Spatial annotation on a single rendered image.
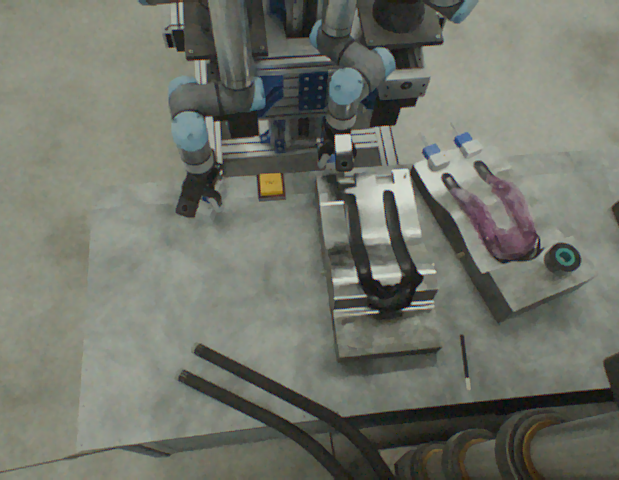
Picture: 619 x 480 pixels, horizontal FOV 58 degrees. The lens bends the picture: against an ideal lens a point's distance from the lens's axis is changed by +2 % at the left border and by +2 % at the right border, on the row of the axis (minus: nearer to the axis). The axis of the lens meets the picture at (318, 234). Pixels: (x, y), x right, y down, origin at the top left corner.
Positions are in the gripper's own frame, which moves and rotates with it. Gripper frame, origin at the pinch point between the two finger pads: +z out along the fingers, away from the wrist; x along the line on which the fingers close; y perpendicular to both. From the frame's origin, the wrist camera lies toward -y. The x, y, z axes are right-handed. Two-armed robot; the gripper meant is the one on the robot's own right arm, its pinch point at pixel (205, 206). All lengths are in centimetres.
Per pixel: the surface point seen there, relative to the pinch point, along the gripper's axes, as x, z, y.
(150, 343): -2.5, 4.6, -38.3
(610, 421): -71, -86, -42
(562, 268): -93, -10, 13
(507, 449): -68, -69, -45
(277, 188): -16.0, 0.9, 13.3
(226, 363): -23.1, -0.6, -37.0
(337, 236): -37.2, -3.8, 3.4
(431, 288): -64, -9, -4
